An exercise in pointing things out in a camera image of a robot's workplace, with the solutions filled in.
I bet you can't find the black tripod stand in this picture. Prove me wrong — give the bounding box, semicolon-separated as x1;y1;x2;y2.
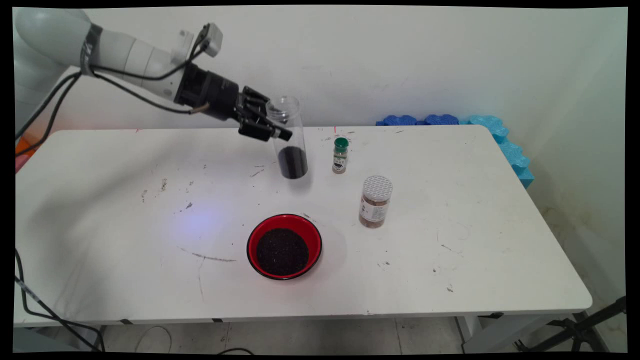
515;296;627;353

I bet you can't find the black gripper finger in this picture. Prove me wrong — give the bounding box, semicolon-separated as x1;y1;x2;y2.
242;85;274;108
238;112;294;143

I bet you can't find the orange and pink object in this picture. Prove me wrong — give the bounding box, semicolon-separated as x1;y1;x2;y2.
15;131;39;174

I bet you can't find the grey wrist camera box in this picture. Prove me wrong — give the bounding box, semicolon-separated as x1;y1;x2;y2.
202;22;224;58

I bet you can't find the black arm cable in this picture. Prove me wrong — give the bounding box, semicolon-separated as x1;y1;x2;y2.
15;24;211;159

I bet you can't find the small green cap spice bottle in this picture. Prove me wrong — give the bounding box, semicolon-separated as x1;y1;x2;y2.
332;137;350;175

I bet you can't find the clear jar with black seeds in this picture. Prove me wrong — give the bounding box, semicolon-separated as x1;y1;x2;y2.
265;95;309;180

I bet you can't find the red bowl with black rim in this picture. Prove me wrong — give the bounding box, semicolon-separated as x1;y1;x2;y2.
246;214;323;281

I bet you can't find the white table leg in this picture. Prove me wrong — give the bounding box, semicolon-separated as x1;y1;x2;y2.
456;315;551;354

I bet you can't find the black floor cable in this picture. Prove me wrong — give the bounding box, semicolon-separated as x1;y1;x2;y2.
14;247;106;353

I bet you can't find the white lid brown spice jar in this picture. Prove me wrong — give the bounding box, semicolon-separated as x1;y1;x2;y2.
358;175;394;229

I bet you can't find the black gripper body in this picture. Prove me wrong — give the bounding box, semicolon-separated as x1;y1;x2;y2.
173;63;256;124

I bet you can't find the black velcro strap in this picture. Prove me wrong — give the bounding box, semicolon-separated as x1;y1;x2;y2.
79;23;104;77

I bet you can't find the light blue foam mat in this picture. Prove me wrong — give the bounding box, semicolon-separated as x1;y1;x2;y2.
459;115;535;190

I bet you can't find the thin floor wire loop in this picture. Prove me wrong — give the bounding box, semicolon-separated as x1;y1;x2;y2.
134;325;174;354

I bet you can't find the black seeds pile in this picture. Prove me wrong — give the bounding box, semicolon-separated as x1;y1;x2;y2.
256;228;310;277

